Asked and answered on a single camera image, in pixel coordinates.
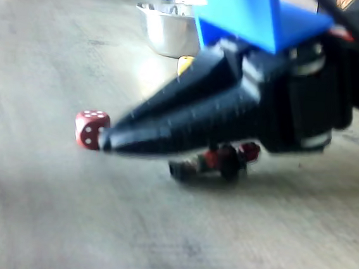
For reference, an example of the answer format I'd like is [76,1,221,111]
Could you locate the red-headed black lego figure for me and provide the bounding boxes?
[167,133,262,192]

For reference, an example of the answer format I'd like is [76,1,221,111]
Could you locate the shiny steel bowl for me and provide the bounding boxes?
[131,1,205,61]

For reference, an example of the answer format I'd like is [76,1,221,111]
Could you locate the orange-yellow die black pips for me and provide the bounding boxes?
[176,54,196,78]

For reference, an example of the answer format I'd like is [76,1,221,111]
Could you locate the carved wooden ornament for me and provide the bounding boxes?
[334,0,359,13]

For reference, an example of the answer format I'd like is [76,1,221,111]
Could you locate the red die white pips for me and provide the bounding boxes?
[72,108,112,151]

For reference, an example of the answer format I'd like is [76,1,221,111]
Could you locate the white red servo cable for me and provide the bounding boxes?
[330,25,358,42]

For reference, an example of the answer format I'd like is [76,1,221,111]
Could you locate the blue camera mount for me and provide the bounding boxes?
[189,0,336,59]

